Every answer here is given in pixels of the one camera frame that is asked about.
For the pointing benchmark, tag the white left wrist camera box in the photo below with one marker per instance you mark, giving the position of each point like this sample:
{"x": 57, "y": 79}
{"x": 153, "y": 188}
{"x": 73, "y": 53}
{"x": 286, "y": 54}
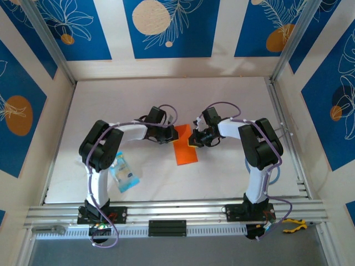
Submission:
{"x": 172, "y": 118}

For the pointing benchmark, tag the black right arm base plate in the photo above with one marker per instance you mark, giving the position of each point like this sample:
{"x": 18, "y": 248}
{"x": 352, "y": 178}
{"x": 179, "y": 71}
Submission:
{"x": 234, "y": 213}

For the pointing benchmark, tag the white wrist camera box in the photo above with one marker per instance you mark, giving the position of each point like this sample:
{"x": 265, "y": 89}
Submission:
{"x": 172, "y": 118}
{"x": 199, "y": 122}

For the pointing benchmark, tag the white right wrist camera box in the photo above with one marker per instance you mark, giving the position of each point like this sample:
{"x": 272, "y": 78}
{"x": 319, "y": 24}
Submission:
{"x": 199, "y": 122}

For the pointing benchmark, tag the aluminium frame rail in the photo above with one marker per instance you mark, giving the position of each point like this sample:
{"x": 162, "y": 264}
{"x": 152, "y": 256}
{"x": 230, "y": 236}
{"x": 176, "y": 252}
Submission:
{"x": 180, "y": 212}

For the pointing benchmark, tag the black controller board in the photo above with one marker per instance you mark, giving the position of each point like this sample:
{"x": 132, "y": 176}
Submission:
{"x": 251, "y": 231}
{"x": 106, "y": 231}

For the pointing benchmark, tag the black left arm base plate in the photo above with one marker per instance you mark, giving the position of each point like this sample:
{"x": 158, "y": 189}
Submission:
{"x": 120, "y": 214}

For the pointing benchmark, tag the orange paper sheet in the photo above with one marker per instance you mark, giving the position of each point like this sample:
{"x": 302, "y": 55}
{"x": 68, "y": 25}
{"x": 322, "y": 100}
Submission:
{"x": 185, "y": 155}

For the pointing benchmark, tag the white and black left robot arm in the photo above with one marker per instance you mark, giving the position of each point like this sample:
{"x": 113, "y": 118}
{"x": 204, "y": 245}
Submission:
{"x": 101, "y": 144}

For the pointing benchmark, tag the aluminium side rail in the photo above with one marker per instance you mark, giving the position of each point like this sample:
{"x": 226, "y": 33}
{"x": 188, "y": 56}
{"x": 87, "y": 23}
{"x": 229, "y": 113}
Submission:
{"x": 273, "y": 94}

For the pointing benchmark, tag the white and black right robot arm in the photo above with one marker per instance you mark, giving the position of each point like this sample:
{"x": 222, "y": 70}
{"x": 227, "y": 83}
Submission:
{"x": 260, "y": 144}

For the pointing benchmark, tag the aluminium frame post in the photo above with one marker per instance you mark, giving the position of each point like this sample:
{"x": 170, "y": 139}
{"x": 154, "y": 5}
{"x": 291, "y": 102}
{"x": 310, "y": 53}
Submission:
{"x": 47, "y": 41}
{"x": 294, "y": 41}

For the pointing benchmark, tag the black rail bracket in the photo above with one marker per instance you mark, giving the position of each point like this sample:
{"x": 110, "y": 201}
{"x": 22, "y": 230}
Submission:
{"x": 166, "y": 228}

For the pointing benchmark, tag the blue snack packet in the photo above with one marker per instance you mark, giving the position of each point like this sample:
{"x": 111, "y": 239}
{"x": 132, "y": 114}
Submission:
{"x": 124, "y": 177}

